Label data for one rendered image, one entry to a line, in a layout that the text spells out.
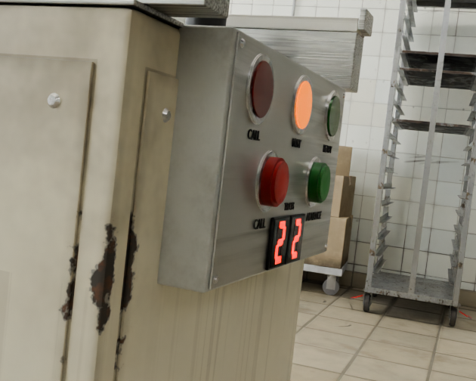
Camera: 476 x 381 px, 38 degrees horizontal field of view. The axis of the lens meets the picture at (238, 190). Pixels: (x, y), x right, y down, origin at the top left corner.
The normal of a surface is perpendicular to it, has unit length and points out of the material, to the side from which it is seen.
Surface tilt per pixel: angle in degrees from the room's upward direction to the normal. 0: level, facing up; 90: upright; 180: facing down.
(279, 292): 90
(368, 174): 90
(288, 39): 90
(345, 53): 90
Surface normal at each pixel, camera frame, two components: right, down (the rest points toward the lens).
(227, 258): 0.92, 0.12
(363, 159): -0.33, 0.01
